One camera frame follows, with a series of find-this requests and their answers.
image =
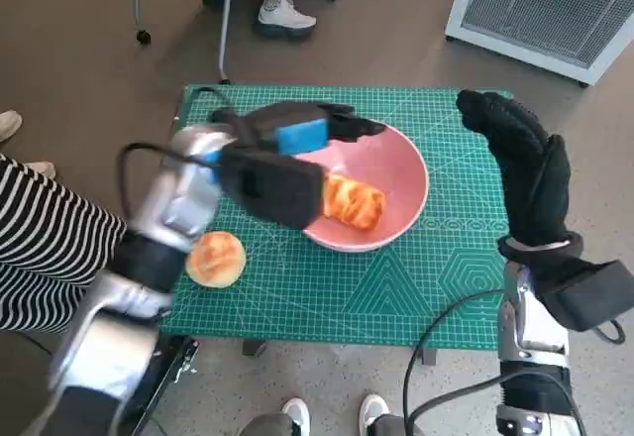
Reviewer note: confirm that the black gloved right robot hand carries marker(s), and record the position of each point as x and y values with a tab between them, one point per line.
535	188

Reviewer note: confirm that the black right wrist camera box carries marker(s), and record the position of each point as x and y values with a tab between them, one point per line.
589	292

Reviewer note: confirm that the glazed twisted toy bread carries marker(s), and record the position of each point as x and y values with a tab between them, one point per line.
354	203

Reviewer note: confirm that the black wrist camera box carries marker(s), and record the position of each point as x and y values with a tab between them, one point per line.
272	188
589	292

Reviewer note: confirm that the white sneaker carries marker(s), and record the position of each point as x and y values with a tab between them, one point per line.
297	412
372	410

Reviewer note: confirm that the green cutting mat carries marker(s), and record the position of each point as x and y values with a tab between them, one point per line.
322	297

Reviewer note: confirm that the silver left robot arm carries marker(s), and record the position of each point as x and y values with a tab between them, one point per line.
183	198

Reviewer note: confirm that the pink bowl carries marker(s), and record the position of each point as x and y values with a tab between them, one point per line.
396	173

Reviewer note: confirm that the beige shoe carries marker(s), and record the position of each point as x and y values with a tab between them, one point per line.
39	168
10	125

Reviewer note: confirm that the dark table leg bracket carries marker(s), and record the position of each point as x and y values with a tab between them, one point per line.
254	347
429	358

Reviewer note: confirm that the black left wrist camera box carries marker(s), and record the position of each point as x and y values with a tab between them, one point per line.
272	188

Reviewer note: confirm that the black metal bar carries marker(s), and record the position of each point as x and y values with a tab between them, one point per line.
171	371

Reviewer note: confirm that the round toy bread bun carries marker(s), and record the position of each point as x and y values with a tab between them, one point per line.
218	257

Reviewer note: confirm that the grey wheeled chair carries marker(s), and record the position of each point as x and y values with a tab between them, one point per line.
225	25

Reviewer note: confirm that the white vented cabinet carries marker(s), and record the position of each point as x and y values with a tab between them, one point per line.
545	10

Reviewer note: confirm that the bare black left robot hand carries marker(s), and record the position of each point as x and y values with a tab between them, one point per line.
302	136

